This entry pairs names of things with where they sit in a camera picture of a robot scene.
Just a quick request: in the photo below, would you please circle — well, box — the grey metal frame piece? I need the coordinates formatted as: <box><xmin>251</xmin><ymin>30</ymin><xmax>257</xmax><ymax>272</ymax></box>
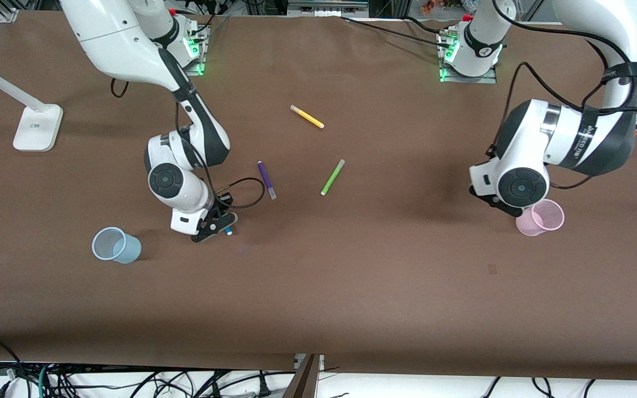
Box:
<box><xmin>288</xmin><ymin>0</ymin><xmax>370</xmax><ymax>17</ymax></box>

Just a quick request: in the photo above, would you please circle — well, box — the white desk lamp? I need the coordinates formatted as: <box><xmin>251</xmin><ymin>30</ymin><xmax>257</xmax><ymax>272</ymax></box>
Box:
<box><xmin>0</xmin><ymin>55</ymin><xmax>64</xmax><ymax>153</ymax></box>

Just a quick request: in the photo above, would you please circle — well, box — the purple marker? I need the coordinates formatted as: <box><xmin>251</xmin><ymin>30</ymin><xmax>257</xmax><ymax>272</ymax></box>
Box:
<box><xmin>257</xmin><ymin>161</ymin><xmax>277</xmax><ymax>200</ymax></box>

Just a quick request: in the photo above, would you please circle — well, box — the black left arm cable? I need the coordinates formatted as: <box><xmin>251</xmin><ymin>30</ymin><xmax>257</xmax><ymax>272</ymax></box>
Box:
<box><xmin>487</xmin><ymin>0</ymin><xmax>637</xmax><ymax>191</ymax></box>

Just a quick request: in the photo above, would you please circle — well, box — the green marker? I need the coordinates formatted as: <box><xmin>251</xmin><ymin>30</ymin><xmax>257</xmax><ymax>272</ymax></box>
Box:
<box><xmin>320</xmin><ymin>159</ymin><xmax>346</xmax><ymax>196</ymax></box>

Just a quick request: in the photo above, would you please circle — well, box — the brown wooden table leg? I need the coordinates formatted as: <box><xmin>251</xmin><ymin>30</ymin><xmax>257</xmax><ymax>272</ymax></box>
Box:
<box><xmin>283</xmin><ymin>354</ymin><xmax>322</xmax><ymax>398</ymax></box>

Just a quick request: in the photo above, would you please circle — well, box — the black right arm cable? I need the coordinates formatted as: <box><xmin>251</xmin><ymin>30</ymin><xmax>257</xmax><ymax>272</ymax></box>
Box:
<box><xmin>110</xmin><ymin>79</ymin><xmax>267</xmax><ymax>211</ymax></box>

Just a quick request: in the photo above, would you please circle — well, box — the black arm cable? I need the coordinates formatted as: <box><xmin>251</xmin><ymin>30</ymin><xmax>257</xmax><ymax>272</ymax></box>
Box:
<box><xmin>110</xmin><ymin>79</ymin><xmax>267</xmax><ymax>211</ymax></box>
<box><xmin>487</xmin><ymin>0</ymin><xmax>637</xmax><ymax>191</ymax></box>

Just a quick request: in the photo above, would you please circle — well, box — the light blue plastic cup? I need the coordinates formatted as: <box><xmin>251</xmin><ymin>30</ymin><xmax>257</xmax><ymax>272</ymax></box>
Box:
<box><xmin>92</xmin><ymin>227</ymin><xmax>143</xmax><ymax>264</ymax></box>

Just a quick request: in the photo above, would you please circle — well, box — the pink plastic cup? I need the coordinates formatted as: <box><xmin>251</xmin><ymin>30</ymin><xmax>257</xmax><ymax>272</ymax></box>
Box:
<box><xmin>515</xmin><ymin>199</ymin><xmax>566</xmax><ymax>237</ymax></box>

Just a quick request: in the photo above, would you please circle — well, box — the yellow marker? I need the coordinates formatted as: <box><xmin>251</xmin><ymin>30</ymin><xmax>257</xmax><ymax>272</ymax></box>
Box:
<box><xmin>290</xmin><ymin>104</ymin><xmax>325</xmax><ymax>129</ymax></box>

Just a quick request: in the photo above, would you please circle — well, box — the black cable on table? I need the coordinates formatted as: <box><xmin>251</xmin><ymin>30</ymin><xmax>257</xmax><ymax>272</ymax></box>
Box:
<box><xmin>341</xmin><ymin>15</ymin><xmax>453</xmax><ymax>49</ymax></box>

